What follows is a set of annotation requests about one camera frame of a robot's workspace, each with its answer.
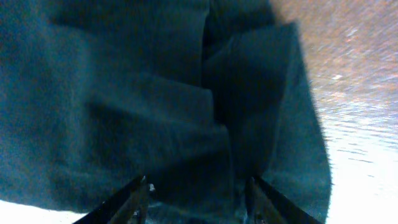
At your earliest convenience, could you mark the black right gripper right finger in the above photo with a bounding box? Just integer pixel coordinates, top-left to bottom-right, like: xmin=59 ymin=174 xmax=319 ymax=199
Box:
xmin=245 ymin=177 xmax=322 ymax=224

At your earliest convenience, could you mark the dark green t-shirt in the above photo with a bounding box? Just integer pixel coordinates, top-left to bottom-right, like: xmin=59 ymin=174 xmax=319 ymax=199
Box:
xmin=1 ymin=0 xmax=331 ymax=223

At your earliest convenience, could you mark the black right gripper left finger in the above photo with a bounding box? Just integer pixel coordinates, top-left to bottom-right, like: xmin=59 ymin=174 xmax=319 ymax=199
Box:
xmin=73 ymin=176 xmax=150 ymax=224

